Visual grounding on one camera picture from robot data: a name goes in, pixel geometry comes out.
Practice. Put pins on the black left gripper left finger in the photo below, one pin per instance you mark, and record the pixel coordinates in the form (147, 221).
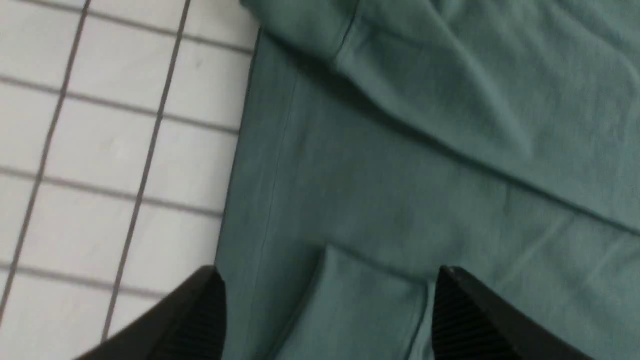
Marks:
(189, 324)

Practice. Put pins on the white grid-patterned table cloth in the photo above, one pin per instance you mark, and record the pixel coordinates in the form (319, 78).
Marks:
(119, 122)

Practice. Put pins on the green long-sleeved shirt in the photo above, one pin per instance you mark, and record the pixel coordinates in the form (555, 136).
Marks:
(382, 139)

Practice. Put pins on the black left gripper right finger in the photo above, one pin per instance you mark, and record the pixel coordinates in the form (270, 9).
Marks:
(471, 322)

